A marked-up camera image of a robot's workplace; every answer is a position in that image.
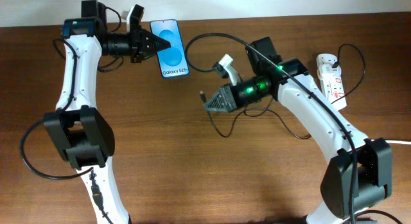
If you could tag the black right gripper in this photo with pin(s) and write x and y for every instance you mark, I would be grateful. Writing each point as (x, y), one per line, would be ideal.
(234, 97)

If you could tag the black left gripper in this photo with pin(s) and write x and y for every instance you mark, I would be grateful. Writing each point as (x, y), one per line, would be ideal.
(139, 39)

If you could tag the blue Galaxy smartphone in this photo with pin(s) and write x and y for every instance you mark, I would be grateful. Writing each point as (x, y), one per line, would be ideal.
(172, 61)

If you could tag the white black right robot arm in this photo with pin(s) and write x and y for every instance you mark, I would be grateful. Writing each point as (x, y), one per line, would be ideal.
(359, 172)

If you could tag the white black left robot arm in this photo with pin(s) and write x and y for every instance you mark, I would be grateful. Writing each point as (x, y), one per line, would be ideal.
(79, 132)

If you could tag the white charger adapter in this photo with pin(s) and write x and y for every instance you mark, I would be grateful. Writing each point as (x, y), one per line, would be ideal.
(327, 71)

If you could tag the white power strip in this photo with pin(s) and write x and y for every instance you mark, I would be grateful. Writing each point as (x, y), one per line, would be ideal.
(332, 88)

